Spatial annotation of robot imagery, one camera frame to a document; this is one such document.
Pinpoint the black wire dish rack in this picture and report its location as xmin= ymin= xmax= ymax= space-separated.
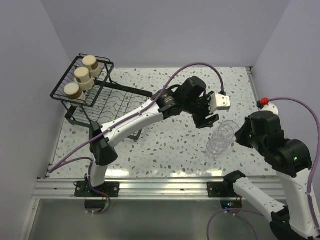
xmin=50 ymin=53 xmax=153 ymax=128

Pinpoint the beige cup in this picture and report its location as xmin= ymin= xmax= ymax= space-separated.
xmin=74 ymin=67 xmax=95 ymax=91
xmin=63 ymin=82 xmax=86 ymax=101
xmin=82 ymin=55 xmax=102 ymax=78

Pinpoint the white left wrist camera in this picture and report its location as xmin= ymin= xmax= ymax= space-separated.
xmin=209 ymin=92 xmax=231 ymax=114

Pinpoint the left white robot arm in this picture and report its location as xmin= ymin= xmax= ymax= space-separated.
xmin=86 ymin=76 xmax=219 ymax=197

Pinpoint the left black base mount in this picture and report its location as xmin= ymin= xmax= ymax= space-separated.
xmin=73 ymin=179 xmax=120 ymax=198

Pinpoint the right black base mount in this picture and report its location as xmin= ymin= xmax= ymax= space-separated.
xmin=206 ymin=181 xmax=239 ymax=198

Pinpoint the aluminium mounting rail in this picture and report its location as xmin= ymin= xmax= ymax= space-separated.
xmin=32 ymin=177 xmax=287 ymax=201

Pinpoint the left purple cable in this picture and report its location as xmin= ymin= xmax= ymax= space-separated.
xmin=48 ymin=61 xmax=226 ymax=216

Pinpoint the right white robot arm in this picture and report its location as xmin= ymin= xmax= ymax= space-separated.
xmin=222 ymin=111 xmax=320 ymax=240

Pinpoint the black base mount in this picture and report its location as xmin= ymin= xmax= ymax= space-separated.
xmin=73 ymin=179 xmax=120 ymax=198
xmin=206 ymin=181 xmax=239 ymax=198

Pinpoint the clear plastic cup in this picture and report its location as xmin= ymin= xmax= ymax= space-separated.
xmin=215 ymin=120 xmax=240 ymax=143
xmin=205 ymin=143 xmax=228 ymax=159
xmin=207 ymin=136 xmax=231 ymax=152

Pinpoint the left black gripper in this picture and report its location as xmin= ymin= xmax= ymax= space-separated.
xmin=184 ymin=91 xmax=220 ymax=129

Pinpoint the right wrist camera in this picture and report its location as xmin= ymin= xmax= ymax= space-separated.
xmin=257 ymin=97 xmax=279 ymax=116

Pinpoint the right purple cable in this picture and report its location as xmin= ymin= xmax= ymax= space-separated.
xmin=206 ymin=96 xmax=318 ymax=240

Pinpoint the purple cable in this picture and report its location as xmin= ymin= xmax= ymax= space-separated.
xmin=206 ymin=96 xmax=318 ymax=240
xmin=48 ymin=61 xmax=226 ymax=216

